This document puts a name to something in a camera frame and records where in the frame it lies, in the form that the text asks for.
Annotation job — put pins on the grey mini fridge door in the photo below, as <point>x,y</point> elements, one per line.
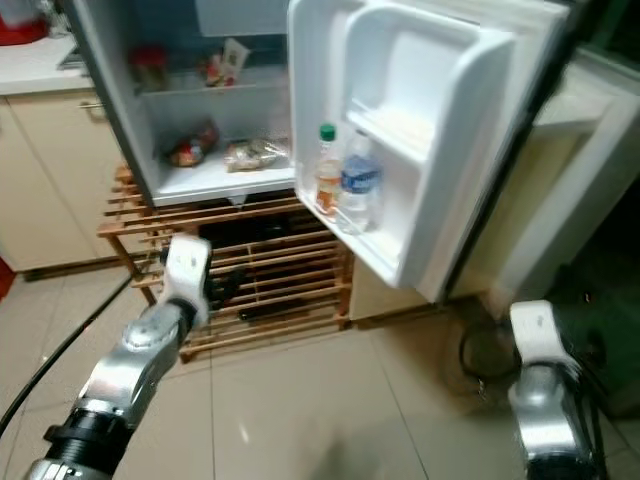
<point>450,120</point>

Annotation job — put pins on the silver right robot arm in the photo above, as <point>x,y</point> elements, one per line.
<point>545,420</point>

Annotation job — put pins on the grey mini fridge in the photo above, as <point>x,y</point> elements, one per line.
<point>210,185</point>

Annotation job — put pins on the wooden slatted rack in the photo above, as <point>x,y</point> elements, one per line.
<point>300,270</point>

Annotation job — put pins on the clear bag of food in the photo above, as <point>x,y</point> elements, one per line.
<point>255,155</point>

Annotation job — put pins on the round red food packet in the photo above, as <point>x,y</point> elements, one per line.
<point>190,148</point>

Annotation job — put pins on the green capped orange label bottle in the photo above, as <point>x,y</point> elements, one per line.
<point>328,180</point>

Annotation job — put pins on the clear blue label water bottle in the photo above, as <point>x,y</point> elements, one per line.
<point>360,185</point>

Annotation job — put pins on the beige kitchen cabinets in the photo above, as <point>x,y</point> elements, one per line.
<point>50,180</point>

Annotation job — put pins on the red plastic container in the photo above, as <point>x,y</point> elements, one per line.
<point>6,278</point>

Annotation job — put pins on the white red food packet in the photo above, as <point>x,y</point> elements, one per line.
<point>225,63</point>

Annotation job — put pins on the red jar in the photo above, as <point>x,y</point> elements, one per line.
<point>150,70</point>

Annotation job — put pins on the grey freezer compartment flap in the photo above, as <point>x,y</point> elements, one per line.
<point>240,15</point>

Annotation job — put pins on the red espresso machine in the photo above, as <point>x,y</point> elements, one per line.
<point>22,30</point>

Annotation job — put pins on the white framed glass door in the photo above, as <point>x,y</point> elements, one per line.
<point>560,220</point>

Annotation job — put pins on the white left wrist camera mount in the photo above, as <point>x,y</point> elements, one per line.
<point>188,275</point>

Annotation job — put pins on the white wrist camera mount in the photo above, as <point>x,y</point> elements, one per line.
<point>538,330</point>
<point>188,275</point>

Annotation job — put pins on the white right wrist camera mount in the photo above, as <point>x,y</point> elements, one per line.
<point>538,330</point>

